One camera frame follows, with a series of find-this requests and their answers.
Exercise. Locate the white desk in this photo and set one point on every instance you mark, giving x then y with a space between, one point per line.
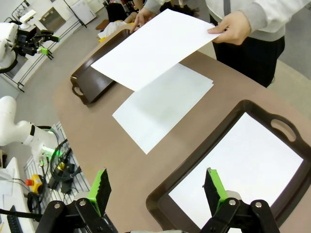
14 174

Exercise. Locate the person's right forearm grey sleeve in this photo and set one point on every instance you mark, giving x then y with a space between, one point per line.
153 4

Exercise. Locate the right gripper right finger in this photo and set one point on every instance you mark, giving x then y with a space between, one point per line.
215 191

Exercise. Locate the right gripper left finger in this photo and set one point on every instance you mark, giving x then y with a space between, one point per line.
102 191

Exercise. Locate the black keyboard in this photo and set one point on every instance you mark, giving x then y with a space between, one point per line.
14 221

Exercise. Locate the yellow red emergency stop button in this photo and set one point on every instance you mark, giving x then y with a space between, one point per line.
35 182

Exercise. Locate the brown plastic tray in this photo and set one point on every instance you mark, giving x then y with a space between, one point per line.
195 155
97 82

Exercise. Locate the person in grey hoodie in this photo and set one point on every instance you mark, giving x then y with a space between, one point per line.
247 63

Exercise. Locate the person's right hand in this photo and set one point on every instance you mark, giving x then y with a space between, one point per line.
142 18

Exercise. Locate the white A4 paper sheet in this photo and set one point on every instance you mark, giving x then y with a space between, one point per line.
150 48

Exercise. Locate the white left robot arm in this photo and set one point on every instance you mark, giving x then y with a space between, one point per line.
14 131

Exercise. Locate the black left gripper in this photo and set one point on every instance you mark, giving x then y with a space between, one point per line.
26 42

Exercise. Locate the white cabinet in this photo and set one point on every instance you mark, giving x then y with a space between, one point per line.
82 11

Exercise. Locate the aluminium slotted base plate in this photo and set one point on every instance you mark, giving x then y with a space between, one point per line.
77 184

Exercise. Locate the white A4 paper stack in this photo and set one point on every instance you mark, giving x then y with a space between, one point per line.
243 157
158 114

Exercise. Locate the person's left forearm grey sleeve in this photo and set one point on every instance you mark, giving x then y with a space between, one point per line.
272 14

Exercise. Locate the person's left hand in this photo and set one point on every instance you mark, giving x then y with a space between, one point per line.
235 29

